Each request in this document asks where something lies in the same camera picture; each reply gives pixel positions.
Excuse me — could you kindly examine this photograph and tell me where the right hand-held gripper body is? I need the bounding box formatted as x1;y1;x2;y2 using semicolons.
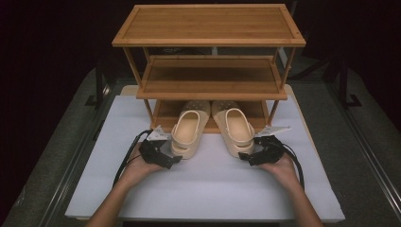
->
248;126;291;167

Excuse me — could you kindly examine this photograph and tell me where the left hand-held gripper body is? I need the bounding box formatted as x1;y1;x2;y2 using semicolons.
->
138;125;174;169

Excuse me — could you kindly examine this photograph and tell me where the beige clog shoe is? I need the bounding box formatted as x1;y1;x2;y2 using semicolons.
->
211;99;255;159
169;99;212;160

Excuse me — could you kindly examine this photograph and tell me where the wooden three-tier shoe rack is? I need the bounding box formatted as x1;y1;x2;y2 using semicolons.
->
112;3;307;135

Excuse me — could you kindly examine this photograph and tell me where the person's left hand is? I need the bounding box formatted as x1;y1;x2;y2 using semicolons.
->
121;143;165;190

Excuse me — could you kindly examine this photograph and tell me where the person's right hand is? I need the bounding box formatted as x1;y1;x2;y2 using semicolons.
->
258;152;301;192

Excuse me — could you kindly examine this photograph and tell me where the white table mat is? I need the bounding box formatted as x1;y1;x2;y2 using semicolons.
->
64;94;346;223

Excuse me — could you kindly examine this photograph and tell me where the black metal stand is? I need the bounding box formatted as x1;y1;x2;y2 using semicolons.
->
84;58;110;110
337;58;363;110

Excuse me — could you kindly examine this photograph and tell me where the black cable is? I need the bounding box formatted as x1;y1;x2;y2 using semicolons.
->
281;142;305;191
112;129;154;187

